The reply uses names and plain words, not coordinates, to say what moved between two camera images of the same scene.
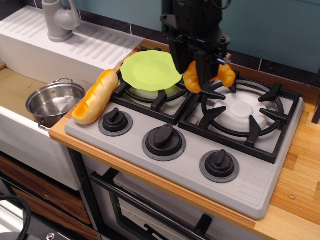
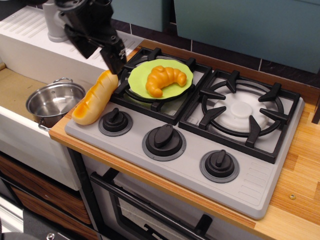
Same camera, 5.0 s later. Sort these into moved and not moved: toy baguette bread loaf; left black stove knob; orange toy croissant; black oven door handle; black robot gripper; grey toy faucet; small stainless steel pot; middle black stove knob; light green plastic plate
Moved: black robot gripper; light green plastic plate; orange toy croissant
Not moved: small stainless steel pot; toy baguette bread loaf; middle black stove knob; grey toy faucet; left black stove knob; black oven door handle
